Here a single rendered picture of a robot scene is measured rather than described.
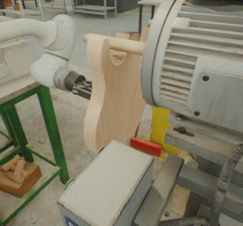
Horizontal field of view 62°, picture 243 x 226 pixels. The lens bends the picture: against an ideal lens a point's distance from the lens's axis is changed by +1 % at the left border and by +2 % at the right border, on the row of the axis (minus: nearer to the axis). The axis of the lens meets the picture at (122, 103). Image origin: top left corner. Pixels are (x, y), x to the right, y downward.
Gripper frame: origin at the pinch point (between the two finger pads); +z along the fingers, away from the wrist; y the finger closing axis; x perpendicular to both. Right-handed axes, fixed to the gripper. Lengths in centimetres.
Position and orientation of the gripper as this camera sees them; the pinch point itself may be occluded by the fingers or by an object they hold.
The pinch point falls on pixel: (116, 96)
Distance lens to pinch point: 69.7
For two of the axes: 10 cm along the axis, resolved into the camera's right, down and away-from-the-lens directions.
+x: 0.9, -9.0, -4.3
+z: 8.5, 2.9, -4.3
